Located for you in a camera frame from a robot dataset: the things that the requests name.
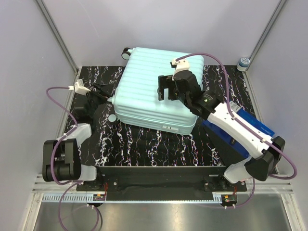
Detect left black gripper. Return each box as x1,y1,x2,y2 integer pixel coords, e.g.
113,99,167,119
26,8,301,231
83,83,115,117

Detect mint green suitcase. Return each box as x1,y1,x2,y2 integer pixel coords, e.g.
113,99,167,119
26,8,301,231
108,47,197,135

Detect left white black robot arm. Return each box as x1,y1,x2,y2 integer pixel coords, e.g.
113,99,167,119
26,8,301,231
42,80,111,191

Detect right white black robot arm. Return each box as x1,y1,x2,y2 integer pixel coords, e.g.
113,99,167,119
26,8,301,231
157,70,285,191

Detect blue white jar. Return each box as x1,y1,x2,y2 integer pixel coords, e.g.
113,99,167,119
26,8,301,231
237,57,250,72

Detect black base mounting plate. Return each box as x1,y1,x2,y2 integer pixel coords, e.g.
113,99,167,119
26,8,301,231
77,166,247,203

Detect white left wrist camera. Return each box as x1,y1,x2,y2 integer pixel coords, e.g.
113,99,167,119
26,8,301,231
68,79,91,95

